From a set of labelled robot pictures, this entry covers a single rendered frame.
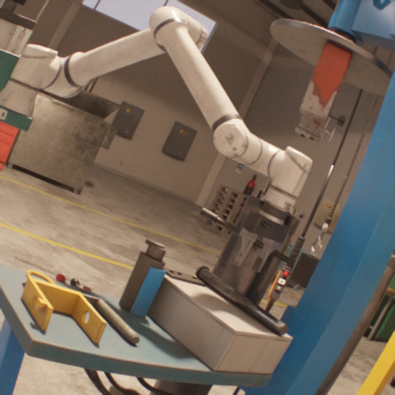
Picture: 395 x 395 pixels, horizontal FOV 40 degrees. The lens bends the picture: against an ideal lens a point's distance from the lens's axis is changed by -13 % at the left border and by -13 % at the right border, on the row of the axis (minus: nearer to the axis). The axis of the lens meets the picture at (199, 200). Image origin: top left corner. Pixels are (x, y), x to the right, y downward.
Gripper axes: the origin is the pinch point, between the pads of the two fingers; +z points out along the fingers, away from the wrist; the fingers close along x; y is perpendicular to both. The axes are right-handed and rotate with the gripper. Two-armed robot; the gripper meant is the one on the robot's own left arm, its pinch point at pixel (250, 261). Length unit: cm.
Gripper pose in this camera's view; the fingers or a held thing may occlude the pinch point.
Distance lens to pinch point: 169.4
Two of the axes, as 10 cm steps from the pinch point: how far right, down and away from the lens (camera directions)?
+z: -4.3, 9.0, 0.9
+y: 5.5, 3.3, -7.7
